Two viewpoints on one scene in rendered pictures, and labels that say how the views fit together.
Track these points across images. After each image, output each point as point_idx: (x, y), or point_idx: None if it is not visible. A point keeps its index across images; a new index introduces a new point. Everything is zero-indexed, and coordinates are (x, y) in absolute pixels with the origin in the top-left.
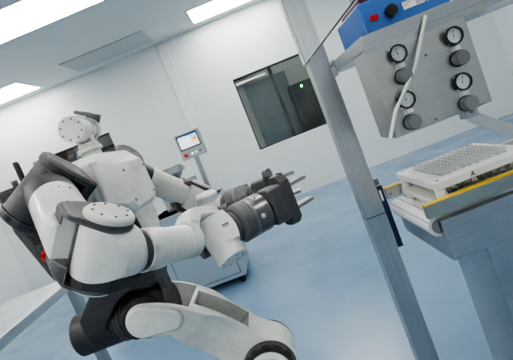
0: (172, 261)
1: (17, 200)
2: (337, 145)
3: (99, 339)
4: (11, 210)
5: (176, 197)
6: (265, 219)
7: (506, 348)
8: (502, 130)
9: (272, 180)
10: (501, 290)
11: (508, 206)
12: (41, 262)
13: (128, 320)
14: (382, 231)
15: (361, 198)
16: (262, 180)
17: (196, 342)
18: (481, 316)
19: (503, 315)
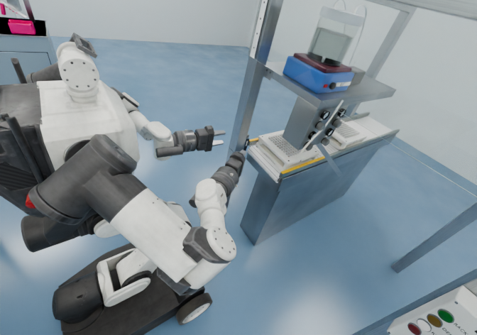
0: None
1: (74, 199)
2: (241, 113)
3: (62, 240)
4: (65, 210)
5: None
6: (235, 187)
7: (260, 209)
8: (321, 150)
9: (236, 157)
10: (276, 196)
11: (302, 174)
12: (17, 204)
13: (100, 230)
14: None
15: (238, 143)
16: (207, 135)
17: None
18: (253, 194)
19: (269, 201)
